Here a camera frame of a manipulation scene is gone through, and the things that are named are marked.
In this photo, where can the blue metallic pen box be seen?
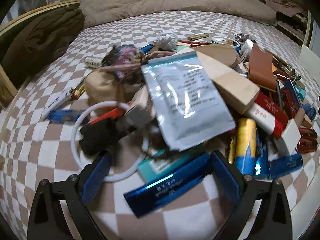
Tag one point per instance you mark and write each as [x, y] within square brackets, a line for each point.
[159, 193]

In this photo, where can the red metallic pen box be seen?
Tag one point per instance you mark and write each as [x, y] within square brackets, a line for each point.
[272, 108]

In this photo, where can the brown leather case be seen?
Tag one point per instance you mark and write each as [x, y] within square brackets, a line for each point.
[260, 69]

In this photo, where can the honeycomb match box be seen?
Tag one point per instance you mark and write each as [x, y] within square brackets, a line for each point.
[140, 111]

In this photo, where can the white knotted ball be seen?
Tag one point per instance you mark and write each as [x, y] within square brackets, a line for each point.
[166, 40]

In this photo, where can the yellow blue glue stick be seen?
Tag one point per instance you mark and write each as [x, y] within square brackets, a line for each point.
[246, 146]

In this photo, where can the white cardboard sorting box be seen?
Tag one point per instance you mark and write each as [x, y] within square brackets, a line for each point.
[302, 214]

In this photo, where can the blue white foil pouch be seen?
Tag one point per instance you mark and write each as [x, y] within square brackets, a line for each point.
[189, 108]

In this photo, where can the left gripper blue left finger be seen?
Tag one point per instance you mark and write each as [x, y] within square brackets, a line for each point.
[92, 176]

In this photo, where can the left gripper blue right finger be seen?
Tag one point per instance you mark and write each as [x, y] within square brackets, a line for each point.
[229, 177]

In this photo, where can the light wooden block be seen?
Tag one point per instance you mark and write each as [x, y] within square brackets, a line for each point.
[236, 90]

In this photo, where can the dark brown folded blanket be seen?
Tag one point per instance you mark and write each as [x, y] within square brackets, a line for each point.
[41, 42]

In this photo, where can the white red lighter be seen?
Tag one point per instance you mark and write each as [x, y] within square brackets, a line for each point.
[265, 120]

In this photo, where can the white cube stamp handle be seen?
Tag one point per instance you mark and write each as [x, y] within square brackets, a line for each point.
[288, 140]

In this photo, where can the crochet purple pouch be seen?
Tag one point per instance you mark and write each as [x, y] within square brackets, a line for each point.
[122, 60]

